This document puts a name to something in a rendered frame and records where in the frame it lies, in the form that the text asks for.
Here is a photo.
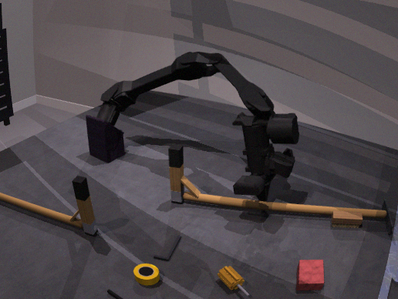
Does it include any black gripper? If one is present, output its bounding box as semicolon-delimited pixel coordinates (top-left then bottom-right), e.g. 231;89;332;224
233;142;276;202

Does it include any yellow ring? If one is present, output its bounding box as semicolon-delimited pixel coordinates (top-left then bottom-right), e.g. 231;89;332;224
133;264;160;285

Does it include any brown rectangular block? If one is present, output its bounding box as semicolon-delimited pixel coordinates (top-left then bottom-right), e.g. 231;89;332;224
332;210;363;228

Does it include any black l-shaped rod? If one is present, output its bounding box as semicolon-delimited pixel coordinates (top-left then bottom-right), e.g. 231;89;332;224
153;235;181;261

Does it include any red block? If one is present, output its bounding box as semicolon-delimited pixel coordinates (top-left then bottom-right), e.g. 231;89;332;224
296;260;324;291

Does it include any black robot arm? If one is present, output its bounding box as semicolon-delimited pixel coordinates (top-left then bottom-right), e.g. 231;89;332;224
96;52;299;178

